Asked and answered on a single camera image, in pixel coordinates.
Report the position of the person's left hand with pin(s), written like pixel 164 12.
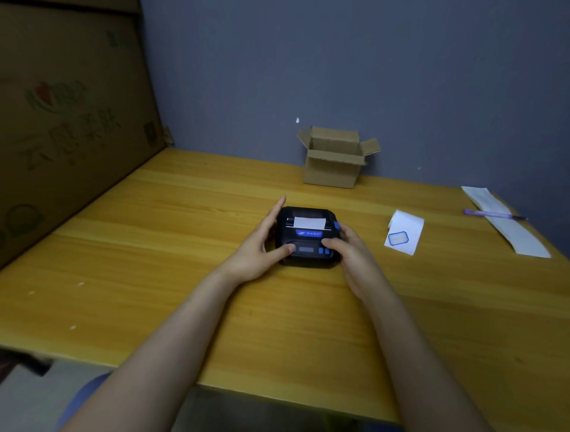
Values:
pixel 251 258

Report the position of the person's right hand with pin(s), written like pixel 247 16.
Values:
pixel 356 267

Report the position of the person's left thumb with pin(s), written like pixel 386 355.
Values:
pixel 281 252

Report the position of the person's right thumb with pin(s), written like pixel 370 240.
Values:
pixel 333 244

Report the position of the black portable label printer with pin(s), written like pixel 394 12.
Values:
pixel 307 249

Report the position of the person's right forearm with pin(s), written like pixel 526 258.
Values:
pixel 418 365

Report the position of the person's left forearm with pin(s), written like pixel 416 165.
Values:
pixel 151 356

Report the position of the white label paper in printer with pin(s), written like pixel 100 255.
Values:
pixel 309 222

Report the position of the small open cardboard box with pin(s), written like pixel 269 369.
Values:
pixel 334 164

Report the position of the purple pen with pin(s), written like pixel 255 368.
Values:
pixel 492 215

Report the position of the long white paper strip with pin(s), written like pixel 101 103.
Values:
pixel 507 222

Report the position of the large printed cardboard panel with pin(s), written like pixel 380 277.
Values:
pixel 67 133

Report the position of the blue chair seat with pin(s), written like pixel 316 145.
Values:
pixel 78 398

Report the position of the white label with blue frame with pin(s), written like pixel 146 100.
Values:
pixel 405 233

